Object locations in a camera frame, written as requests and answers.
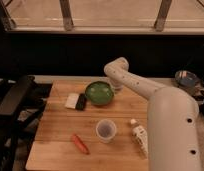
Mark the translucent cylindrical end effector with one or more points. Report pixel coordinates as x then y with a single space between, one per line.
116 86

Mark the green ceramic bowl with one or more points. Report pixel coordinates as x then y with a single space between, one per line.
99 93

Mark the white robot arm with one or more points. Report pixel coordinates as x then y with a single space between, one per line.
171 119

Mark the clear plastic cup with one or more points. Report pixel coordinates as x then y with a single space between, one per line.
106 130

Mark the white labelled bottle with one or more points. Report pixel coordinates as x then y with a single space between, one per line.
140 135

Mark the wooden cutting board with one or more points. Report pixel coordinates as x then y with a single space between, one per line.
54 150

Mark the round metal tin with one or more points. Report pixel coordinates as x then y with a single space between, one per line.
187 80

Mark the orange carrot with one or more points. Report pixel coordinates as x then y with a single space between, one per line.
79 144

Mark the black folded stand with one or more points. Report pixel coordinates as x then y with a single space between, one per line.
19 107

